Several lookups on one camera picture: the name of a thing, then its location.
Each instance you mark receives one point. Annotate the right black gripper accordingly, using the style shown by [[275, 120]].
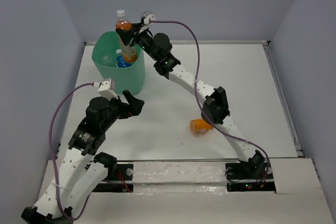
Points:
[[126, 35]]

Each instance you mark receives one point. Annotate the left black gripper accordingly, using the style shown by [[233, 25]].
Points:
[[134, 107]]

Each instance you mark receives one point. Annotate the tall orange label bottle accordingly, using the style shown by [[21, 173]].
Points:
[[123, 26]]

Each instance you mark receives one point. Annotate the blue label plastic bottle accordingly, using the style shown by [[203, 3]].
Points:
[[120, 61]]

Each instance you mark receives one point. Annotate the short orange juice bottle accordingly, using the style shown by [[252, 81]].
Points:
[[199, 126]]

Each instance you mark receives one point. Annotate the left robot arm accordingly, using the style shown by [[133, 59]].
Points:
[[83, 166]]

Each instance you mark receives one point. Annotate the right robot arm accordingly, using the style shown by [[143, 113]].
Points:
[[211, 101]]

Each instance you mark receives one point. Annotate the green plastic bin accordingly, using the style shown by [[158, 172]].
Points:
[[104, 57]]

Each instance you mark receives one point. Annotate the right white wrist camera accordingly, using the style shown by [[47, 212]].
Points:
[[146, 19]]

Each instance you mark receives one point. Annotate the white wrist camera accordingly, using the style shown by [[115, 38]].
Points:
[[146, 19], [106, 89]]

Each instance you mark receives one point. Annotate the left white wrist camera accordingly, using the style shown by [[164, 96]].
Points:
[[106, 89]]

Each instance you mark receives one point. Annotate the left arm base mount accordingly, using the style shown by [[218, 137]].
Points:
[[118, 182]]

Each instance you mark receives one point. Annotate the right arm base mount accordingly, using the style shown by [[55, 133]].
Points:
[[240, 181]]

